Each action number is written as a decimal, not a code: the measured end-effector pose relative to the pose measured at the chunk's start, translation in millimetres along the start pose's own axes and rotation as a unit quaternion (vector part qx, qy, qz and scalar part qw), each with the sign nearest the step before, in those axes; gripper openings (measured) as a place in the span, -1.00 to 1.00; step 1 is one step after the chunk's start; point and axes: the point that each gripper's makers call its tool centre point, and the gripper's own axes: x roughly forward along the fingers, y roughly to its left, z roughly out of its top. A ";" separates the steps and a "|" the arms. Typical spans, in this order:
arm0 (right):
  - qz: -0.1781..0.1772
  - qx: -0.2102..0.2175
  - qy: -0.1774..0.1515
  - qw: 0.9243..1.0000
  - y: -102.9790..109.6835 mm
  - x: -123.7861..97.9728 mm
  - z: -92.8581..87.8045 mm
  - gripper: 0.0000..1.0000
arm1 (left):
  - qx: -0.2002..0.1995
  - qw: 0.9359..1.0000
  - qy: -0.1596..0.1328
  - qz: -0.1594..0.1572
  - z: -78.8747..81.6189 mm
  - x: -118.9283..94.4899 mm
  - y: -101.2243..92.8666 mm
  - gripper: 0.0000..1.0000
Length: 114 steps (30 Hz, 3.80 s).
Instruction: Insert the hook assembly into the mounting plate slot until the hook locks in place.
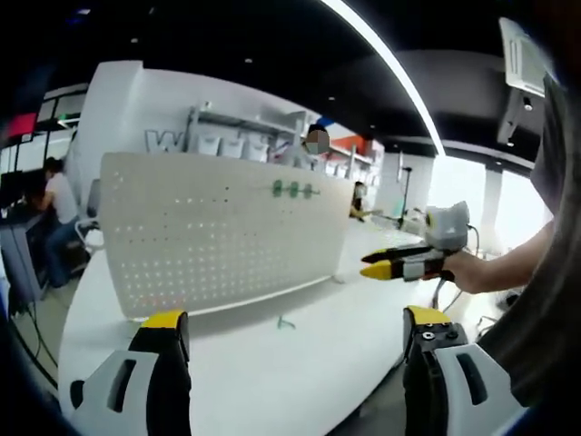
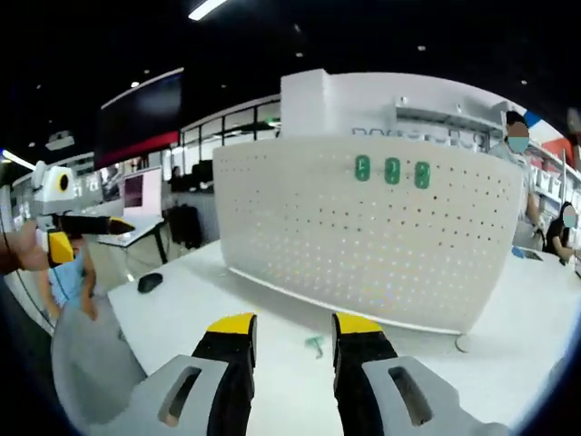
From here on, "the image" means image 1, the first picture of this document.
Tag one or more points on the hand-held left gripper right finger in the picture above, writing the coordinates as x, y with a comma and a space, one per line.
422, 372

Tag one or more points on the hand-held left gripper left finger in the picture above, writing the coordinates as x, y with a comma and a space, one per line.
163, 363

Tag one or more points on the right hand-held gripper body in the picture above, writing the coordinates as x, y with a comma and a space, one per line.
449, 227

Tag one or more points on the green hook assembly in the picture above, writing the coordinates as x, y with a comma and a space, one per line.
295, 189
280, 321
278, 187
309, 191

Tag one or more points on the white perforated mounting plate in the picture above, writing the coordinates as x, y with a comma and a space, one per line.
204, 236

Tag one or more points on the person's right hand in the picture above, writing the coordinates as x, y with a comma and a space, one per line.
467, 272

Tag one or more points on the black tripod stand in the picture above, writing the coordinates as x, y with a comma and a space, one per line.
405, 195

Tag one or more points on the white storage shelving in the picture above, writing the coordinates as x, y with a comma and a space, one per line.
354, 159

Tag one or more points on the long curved ceiling light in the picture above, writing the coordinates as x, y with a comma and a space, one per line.
414, 91

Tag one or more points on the grey desk cabinet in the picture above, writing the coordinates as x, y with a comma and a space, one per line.
22, 254

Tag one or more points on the white ceiling air conditioner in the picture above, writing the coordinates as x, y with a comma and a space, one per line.
522, 59

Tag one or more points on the grey metal shelf rack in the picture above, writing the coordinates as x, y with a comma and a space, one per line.
231, 146

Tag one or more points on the white square pillar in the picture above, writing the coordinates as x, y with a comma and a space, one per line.
109, 109

